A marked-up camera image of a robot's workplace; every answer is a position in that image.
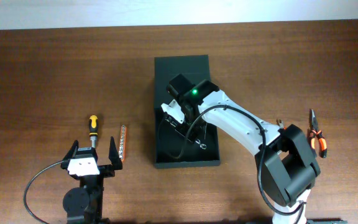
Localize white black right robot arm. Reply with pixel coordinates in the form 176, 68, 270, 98
161, 74, 321, 223

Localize orange socket bit rail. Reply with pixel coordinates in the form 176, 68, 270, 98
118, 125, 127, 162

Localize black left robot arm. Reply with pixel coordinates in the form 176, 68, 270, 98
60, 138, 122, 223

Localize black orange long-nose pliers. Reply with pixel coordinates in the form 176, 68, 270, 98
308, 109, 328, 158

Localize yellow black screwdriver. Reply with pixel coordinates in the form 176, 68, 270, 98
88, 115, 99, 148

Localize black open gift box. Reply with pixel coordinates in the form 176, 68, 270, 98
154, 55, 221, 169

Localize chrome double ring wrench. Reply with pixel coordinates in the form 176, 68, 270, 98
195, 139, 207, 149

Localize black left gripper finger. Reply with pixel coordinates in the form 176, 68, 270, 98
63, 140, 79, 161
108, 136, 119, 166

